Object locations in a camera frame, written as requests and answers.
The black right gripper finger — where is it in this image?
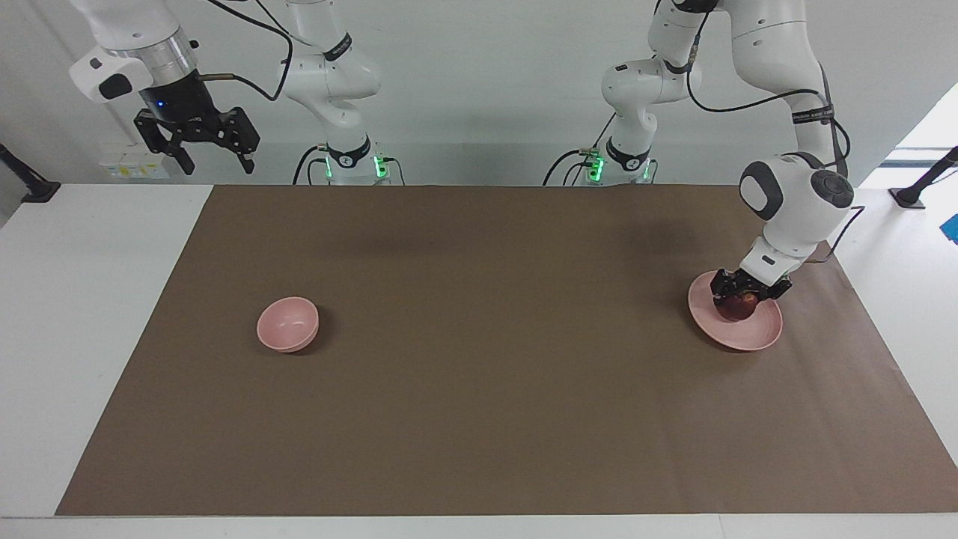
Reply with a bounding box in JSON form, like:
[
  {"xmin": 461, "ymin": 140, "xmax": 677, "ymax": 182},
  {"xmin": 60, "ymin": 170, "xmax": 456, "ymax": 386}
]
[
  {"xmin": 220, "ymin": 106, "xmax": 262, "ymax": 175},
  {"xmin": 133, "ymin": 108, "xmax": 198, "ymax": 176}
]

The red apple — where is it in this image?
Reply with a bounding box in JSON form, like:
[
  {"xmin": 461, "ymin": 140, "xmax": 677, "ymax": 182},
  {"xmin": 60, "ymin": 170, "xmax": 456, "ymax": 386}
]
[{"xmin": 715, "ymin": 290, "xmax": 758, "ymax": 323}]

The pink plate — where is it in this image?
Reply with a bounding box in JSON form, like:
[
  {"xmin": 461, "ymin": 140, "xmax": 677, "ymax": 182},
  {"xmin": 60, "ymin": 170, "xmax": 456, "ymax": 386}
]
[{"xmin": 688, "ymin": 270, "xmax": 784, "ymax": 351}]

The pink bowl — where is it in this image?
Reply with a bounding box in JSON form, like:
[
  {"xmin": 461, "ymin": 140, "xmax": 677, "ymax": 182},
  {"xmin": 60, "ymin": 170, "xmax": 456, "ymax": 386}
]
[{"xmin": 257, "ymin": 297, "xmax": 320, "ymax": 353}]

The black clamp stand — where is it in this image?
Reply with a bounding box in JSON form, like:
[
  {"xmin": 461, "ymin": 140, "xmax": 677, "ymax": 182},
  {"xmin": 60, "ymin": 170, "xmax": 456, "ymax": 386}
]
[
  {"xmin": 0, "ymin": 144, "xmax": 62, "ymax": 204},
  {"xmin": 889, "ymin": 146, "xmax": 958, "ymax": 209}
]

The brown paper mat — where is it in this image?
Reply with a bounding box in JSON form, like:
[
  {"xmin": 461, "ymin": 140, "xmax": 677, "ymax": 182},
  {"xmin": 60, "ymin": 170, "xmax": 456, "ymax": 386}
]
[{"xmin": 56, "ymin": 185, "xmax": 958, "ymax": 516}]

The white wall socket box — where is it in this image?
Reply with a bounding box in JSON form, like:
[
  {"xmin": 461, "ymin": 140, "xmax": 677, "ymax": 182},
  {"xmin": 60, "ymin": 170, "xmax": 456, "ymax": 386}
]
[{"xmin": 100, "ymin": 144, "xmax": 171, "ymax": 180}]

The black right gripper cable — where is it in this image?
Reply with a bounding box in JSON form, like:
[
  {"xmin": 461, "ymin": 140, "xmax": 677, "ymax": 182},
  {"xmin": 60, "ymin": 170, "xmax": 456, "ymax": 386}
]
[{"xmin": 198, "ymin": 0, "xmax": 296, "ymax": 102}]

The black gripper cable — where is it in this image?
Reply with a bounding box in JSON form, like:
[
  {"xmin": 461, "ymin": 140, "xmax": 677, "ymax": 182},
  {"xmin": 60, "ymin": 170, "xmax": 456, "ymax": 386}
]
[
  {"xmin": 686, "ymin": 13, "xmax": 867, "ymax": 264},
  {"xmin": 198, "ymin": 0, "xmax": 296, "ymax": 102}
]

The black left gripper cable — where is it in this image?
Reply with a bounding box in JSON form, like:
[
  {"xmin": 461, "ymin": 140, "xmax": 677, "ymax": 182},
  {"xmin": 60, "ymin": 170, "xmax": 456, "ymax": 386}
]
[{"xmin": 686, "ymin": 13, "xmax": 867, "ymax": 264}]

